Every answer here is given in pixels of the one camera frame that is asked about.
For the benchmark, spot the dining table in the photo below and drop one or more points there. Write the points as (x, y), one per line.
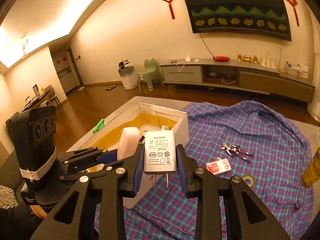
(37, 100)

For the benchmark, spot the amber glass jars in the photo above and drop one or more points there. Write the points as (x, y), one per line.
(247, 58)

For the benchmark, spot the silver toy figure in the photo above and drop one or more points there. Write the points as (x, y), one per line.
(233, 150)

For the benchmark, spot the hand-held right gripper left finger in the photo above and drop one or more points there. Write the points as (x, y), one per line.
(137, 170)

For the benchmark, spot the green plastic item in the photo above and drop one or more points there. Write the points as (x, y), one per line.
(98, 127)

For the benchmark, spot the yellow plastic liner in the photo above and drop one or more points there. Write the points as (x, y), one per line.
(147, 120)

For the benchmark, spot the wall television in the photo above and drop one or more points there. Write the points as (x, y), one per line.
(235, 2)

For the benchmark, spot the white desk organizer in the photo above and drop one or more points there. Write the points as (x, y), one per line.
(297, 70)

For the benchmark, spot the blue plaid shirt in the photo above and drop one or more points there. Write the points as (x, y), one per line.
(225, 205)

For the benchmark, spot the green tape roll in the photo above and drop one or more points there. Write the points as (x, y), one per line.
(251, 177)

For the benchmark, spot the person's left forearm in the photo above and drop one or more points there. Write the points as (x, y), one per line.
(38, 210)

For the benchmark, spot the dark leafy plant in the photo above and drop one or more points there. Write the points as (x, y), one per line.
(123, 65)

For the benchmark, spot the red dish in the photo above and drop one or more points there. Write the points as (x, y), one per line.
(221, 58)

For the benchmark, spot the grey television cabinet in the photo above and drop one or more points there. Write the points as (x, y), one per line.
(260, 85)

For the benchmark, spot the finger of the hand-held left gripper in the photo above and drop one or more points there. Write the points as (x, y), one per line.
(72, 173)
(107, 156)

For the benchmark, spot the white cardboard box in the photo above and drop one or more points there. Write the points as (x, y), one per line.
(180, 130)

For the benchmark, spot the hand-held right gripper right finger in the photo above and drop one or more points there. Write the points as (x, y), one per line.
(181, 170)

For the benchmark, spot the green plastic chair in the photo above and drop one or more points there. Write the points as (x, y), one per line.
(150, 67)

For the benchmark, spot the pendant ceiling lamp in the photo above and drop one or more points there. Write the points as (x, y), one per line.
(25, 43)

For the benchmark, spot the white curtain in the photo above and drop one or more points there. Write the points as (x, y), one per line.
(315, 107)

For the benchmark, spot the white power adapter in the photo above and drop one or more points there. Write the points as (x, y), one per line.
(160, 155)

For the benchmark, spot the white cylindrical bin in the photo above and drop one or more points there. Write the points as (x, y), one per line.
(128, 78)

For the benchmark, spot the white small device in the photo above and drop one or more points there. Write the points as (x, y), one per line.
(188, 57)

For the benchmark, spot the dining chair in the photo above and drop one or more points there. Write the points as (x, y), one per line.
(52, 97)

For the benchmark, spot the yellow oil bottle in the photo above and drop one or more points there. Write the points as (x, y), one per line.
(312, 172)

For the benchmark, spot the red and white small box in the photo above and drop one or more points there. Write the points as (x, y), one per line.
(217, 166)

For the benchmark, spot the clear glass cups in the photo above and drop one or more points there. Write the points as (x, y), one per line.
(267, 60)

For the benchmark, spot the white cream tube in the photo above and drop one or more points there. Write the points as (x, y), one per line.
(127, 142)

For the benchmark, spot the striped pillow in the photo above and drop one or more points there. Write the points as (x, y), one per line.
(7, 197)

